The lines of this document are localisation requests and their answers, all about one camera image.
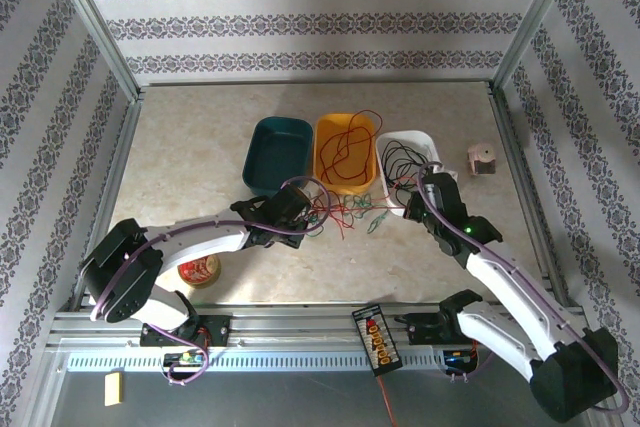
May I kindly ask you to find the green cable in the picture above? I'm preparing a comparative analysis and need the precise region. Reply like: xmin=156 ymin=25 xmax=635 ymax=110
xmin=344 ymin=191 xmax=392 ymax=237
xmin=303 ymin=191 xmax=351 ymax=239

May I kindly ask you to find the black cable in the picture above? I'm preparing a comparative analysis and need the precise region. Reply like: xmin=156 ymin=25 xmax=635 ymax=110
xmin=382 ymin=140 xmax=436 ymax=184
xmin=382 ymin=141 xmax=435 ymax=186
xmin=381 ymin=139 xmax=437 ymax=186

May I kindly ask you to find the wire pile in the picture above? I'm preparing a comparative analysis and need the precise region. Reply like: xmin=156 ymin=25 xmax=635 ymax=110
xmin=309 ymin=177 xmax=419 ymax=242

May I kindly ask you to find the red cable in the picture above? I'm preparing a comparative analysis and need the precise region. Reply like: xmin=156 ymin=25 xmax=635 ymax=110
xmin=318 ymin=109 xmax=385 ymax=184

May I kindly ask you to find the white plastic bin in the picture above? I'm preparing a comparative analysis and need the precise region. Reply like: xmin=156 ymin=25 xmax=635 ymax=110
xmin=374 ymin=130 xmax=454 ymax=218

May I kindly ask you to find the teal plastic bin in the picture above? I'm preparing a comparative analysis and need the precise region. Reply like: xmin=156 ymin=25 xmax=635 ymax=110
xmin=241 ymin=116 xmax=315 ymax=197

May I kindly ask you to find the small pink object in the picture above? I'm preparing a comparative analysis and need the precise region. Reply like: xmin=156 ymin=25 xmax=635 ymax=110
xmin=467 ymin=143 xmax=499 ymax=177

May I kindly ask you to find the orange plastic bin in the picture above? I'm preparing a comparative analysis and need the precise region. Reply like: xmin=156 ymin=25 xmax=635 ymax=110
xmin=313 ymin=112 xmax=379 ymax=196

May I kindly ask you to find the round tin with red lid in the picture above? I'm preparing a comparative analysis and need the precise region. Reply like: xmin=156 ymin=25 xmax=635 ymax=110
xmin=178 ymin=254 xmax=222 ymax=289

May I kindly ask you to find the black power distribution board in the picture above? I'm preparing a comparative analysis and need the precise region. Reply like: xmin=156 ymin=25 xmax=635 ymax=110
xmin=351 ymin=304 xmax=404 ymax=378

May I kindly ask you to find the small electronics connector board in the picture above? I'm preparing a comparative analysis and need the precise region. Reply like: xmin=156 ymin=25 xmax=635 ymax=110
xmin=442 ymin=348 xmax=480 ymax=367
xmin=163 ymin=350 xmax=207 ymax=368

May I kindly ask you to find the small wooden block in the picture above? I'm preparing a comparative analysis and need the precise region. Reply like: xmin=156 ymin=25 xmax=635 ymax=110
xmin=103 ymin=371 xmax=125 ymax=407

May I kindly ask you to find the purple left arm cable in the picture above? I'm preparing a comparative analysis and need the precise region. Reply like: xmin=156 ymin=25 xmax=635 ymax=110
xmin=89 ymin=175 xmax=332 ymax=387

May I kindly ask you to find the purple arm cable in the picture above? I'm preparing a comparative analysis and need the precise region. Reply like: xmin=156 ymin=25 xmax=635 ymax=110
xmin=417 ymin=161 xmax=631 ymax=418
xmin=89 ymin=175 xmax=332 ymax=387

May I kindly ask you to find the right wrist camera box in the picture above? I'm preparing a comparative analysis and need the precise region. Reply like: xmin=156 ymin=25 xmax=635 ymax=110
xmin=424 ymin=164 xmax=460 ymax=186

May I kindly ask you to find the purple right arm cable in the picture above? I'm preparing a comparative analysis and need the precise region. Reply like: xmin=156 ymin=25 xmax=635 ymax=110
xmin=417 ymin=161 xmax=631 ymax=418

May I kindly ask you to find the wide aluminium base rail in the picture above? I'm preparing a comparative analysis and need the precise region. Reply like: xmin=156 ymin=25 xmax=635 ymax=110
xmin=47 ymin=302 xmax=596 ymax=354

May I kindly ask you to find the aluminium side rail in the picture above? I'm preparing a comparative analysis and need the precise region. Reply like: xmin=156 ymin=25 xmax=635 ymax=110
xmin=67 ymin=91 xmax=146 ymax=313
xmin=487 ymin=81 xmax=571 ymax=308

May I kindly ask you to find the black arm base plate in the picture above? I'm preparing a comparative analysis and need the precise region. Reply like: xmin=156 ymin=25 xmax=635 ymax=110
xmin=407 ymin=314 xmax=500 ymax=347
xmin=139 ymin=314 xmax=234 ymax=347

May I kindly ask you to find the thin aluminium table-edge rail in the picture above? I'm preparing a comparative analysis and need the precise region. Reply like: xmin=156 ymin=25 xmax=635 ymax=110
xmin=139 ymin=79 xmax=496 ymax=89

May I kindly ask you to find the slotted cable duct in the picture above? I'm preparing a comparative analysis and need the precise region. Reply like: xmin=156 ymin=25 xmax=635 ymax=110
xmin=66 ymin=349 xmax=451 ymax=373

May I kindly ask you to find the red power wire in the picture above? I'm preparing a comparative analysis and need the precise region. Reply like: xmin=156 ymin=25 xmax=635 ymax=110
xmin=376 ymin=375 xmax=401 ymax=427

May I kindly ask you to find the aluminium frame post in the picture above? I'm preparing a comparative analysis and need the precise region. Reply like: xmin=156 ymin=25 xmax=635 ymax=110
xmin=42 ymin=0 xmax=146 ymax=104
xmin=491 ymin=0 xmax=586 ymax=96

